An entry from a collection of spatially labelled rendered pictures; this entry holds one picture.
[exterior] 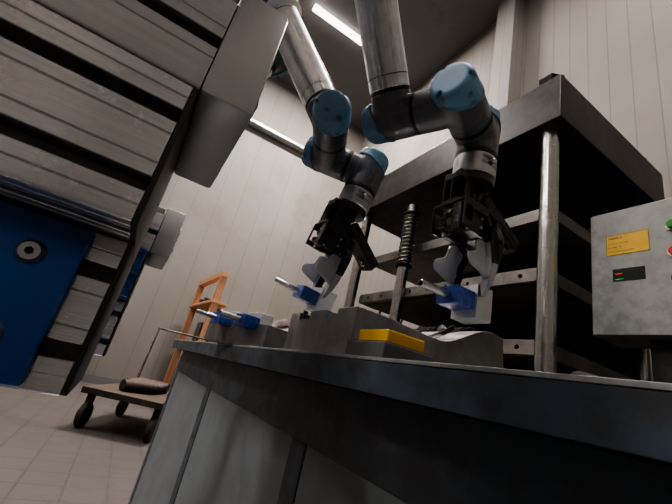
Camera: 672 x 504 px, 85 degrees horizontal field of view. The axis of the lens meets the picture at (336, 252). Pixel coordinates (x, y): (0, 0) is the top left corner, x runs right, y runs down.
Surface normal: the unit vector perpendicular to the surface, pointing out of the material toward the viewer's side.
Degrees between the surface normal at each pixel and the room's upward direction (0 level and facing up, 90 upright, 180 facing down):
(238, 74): 90
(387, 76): 127
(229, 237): 90
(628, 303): 90
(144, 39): 90
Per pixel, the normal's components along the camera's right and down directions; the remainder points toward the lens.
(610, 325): -0.83, -0.36
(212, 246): 0.50, -0.19
